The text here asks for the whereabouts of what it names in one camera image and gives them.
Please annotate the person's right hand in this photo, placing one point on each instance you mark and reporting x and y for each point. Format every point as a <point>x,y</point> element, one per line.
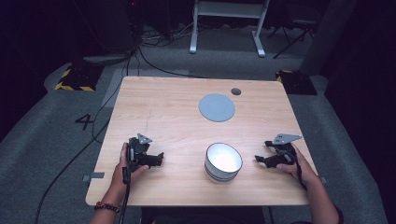
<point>303,171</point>

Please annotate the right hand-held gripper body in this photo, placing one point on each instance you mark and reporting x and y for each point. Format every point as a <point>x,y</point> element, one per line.
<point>285,152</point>

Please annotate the small grey tape piece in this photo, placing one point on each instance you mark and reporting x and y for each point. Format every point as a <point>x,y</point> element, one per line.
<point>324,180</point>

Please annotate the white metal desk frame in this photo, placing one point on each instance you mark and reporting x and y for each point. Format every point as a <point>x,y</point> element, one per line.
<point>229,11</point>

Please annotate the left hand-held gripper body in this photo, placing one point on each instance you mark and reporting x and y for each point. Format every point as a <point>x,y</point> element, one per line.
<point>136,152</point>

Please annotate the person's dark trousers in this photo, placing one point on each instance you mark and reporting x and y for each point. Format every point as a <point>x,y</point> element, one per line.
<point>202,216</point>

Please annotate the grey round coaster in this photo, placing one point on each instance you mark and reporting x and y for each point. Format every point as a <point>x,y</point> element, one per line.
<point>217,107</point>

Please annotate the person's left hand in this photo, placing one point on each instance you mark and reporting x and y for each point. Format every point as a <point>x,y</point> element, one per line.
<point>120,180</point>

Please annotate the dark round table grommet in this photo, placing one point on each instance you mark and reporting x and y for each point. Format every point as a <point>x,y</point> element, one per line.
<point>236,91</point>

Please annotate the grey column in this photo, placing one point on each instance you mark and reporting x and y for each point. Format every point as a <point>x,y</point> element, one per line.
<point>330,34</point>

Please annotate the black tripod stand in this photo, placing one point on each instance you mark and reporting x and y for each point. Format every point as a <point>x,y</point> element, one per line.
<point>295,32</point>

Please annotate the grey tape strip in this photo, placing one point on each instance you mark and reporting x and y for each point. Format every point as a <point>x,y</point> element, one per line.
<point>93,176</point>

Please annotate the grey flat stand base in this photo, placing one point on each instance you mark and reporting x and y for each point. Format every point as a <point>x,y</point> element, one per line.
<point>104,59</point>

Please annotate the black yellow striped base plate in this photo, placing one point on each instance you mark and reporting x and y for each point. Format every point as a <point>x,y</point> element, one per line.
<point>77,81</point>
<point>297,82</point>

